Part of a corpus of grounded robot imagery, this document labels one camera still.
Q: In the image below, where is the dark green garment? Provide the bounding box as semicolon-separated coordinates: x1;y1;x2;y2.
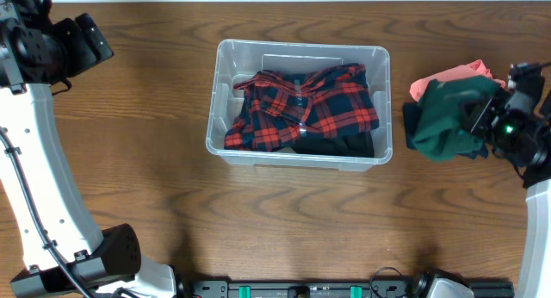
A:
413;76;501;162

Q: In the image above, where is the black garment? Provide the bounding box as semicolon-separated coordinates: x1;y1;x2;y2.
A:
291;132;375;158

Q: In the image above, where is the red navy plaid shirt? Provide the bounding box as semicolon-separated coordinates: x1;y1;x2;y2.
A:
224;63;380;152

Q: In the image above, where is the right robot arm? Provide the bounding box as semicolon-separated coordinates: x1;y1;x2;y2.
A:
461;63;550;298

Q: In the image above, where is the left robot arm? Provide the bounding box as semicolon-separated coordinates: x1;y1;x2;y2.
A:
1;0;178;297

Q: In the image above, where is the pink garment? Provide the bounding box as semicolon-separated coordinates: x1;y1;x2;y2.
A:
409;59;506;102

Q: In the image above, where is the dark navy garment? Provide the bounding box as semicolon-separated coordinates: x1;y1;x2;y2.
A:
402;102;422;150

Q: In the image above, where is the clear plastic storage bin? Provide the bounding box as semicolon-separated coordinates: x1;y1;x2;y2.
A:
205;39;393;171

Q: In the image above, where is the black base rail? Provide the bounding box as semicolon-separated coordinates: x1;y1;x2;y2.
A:
176;279;515;298

